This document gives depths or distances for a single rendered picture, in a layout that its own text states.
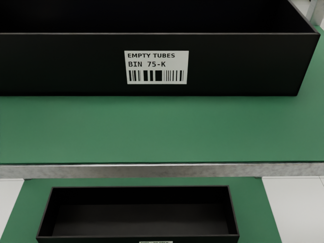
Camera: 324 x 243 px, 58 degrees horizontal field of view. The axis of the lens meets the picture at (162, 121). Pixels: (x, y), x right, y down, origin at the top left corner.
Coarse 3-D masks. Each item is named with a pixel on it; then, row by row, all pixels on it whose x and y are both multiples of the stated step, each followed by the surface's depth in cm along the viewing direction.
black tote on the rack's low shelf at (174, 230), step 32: (64, 192) 96; (96, 192) 96; (128, 192) 96; (160, 192) 96; (192, 192) 96; (224, 192) 96; (64, 224) 95; (96, 224) 95; (128, 224) 95; (160, 224) 95; (192, 224) 95; (224, 224) 95
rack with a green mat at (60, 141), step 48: (0, 96) 49; (48, 96) 49; (96, 96) 49; (144, 96) 49; (192, 96) 49; (240, 96) 49; (288, 96) 49; (0, 144) 41; (48, 144) 41; (96, 144) 41; (144, 144) 41; (192, 144) 41; (240, 144) 41; (288, 144) 41; (48, 192) 106; (240, 192) 106; (0, 240) 92; (240, 240) 93
